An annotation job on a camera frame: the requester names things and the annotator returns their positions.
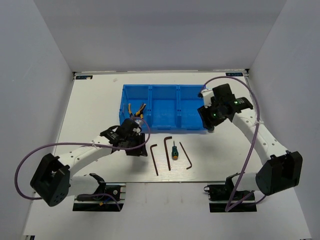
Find right corner logo sticker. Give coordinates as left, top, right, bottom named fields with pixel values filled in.
left=225, top=72, right=244, bottom=77

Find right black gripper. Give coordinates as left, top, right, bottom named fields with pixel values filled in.
left=197, top=100, right=227, bottom=130

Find middle large hex key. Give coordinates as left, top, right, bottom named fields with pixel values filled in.
left=163, top=136, right=172, bottom=171

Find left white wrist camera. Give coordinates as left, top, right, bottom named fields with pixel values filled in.
left=133, top=118, right=144, bottom=134

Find corner logo sticker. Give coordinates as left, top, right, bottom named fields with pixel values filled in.
left=75, top=75, right=93, bottom=80
left=225, top=72, right=244, bottom=77

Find green orange-tipped screwdriver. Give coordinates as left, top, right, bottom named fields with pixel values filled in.
left=171, top=141, right=179, bottom=160

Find blue three-compartment plastic bin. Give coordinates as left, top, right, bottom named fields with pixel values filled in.
left=118, top=84, right=205, bottom=132

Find left corner logo sticker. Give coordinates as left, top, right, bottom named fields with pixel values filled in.
left=75, top=75, right=93, bottom=80

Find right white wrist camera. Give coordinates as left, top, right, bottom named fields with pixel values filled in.
left=198, top=88, right=216, bottom=109

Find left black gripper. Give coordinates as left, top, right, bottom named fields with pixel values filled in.
left=124, top=131, right=148, bottom=156

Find left dark hex key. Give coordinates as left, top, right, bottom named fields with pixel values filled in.
left=150, top=144, right=159, bottom=176

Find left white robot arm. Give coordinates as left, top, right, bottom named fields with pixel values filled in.
left=30, top=117, right=149, bottom=207

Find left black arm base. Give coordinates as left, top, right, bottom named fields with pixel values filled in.
left=72, top=183, right=126, bottom=212

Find orange-handled small pliers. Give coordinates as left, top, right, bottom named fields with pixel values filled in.
left=128, top=103, right=133, bottom=118

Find small green stubby screwdriver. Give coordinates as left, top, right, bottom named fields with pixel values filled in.
left=207, top=126, right=215, bottom=133

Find right thin hex key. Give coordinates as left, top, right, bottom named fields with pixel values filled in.
left=179, top=142, right=193, bottom=170

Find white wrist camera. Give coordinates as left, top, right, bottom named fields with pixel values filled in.
left=198, top=88, right=216, bottom=109
left=133, top=118, right=144, bottom=134

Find yellow-handled needle-nose pliers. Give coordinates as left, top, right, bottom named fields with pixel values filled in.
left=133, top=103, right=147, bottom=119

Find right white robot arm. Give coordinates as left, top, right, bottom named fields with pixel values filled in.
left=197, top=83, right=303, bottom=200

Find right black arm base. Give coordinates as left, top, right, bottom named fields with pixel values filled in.
left=203, top=183, right=258, bottom=213

